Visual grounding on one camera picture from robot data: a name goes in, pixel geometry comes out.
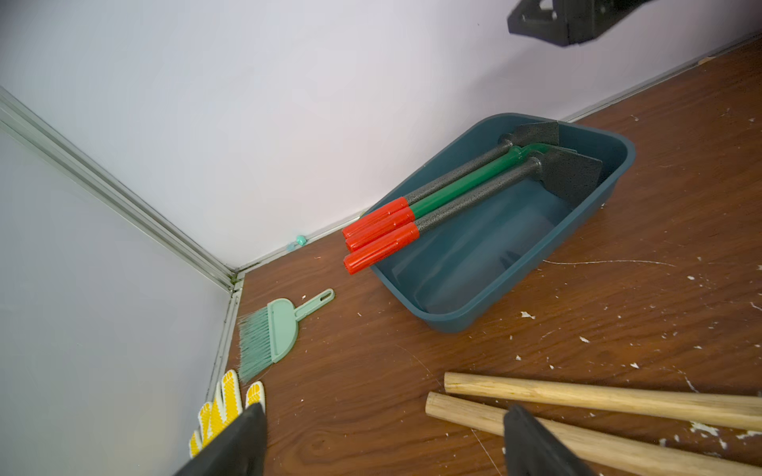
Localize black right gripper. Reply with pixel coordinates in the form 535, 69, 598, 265
507, 0, 648, 48

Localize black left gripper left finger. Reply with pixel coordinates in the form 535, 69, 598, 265
176, 403, 267, 476

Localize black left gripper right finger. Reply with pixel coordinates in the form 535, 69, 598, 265
503, 405, 595, 476

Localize speckled black metal hoe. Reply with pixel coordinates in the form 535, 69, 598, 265
343, 121, 560, 242

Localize green metal hoe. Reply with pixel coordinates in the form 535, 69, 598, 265
345, 143, 573, 253

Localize teal plastic storage box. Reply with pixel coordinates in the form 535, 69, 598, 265
369, 122, 636, 333

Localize yellow white work glove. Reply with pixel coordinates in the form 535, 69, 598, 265
189, 370, 266, 458

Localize mint green hand brush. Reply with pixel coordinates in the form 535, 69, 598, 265
238, 289, 335, 382

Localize wooden handled hoe lower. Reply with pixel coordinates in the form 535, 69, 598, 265
426, 392, 761, 475

